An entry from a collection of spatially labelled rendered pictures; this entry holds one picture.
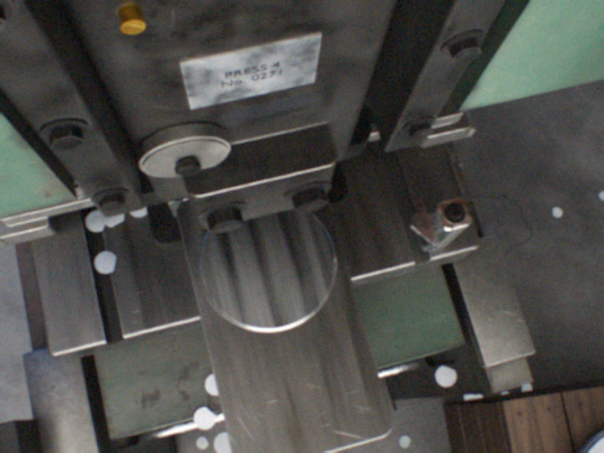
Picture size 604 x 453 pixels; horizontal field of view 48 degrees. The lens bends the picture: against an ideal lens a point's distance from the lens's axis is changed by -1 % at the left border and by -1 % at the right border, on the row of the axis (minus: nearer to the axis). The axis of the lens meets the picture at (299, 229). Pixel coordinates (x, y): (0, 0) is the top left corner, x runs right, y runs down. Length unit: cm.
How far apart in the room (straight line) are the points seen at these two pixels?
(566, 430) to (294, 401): 61
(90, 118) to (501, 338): 59
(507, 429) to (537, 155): 71
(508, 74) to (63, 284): 50
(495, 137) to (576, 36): 125
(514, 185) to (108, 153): 130
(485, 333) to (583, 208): 85
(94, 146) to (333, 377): 36
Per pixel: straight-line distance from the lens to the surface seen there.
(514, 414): 110
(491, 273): 80
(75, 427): 77
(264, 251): 62
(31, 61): 25
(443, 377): 77
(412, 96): 36
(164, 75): 35
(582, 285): 156
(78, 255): 72
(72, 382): 77
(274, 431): 61
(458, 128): 74
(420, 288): 77
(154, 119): 39
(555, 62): 36
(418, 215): 64
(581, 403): 114
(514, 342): 80
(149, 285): 70
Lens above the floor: 139
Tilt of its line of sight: 75 degrees down
